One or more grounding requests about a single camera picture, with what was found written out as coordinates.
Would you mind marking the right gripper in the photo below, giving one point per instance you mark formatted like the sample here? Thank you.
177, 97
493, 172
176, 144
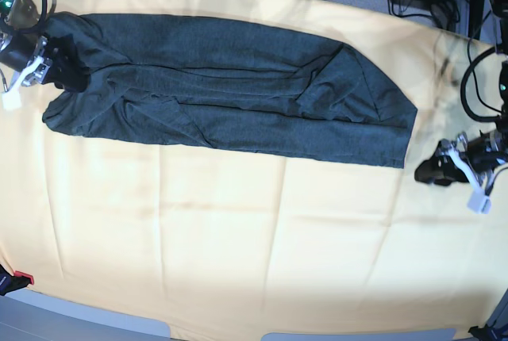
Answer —
30, 66

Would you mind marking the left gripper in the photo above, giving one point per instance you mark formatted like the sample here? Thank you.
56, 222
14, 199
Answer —
478, 162

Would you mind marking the dark grey long-sleeve T-shirt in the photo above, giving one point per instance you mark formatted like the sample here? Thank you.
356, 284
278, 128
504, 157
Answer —
230, 85

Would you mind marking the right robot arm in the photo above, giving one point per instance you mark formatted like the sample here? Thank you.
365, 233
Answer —
33, 31

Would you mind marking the black clamp lower right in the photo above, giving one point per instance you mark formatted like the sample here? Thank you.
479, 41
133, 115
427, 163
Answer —
489, 333

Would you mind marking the red and black clamp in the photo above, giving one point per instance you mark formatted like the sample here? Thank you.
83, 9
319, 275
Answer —
13, 282

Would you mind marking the yellow table cloth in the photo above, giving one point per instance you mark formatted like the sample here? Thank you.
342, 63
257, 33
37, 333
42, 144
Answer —
224, 245

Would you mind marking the black table leg post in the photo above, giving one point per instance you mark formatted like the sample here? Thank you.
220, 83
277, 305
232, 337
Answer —
475, 18

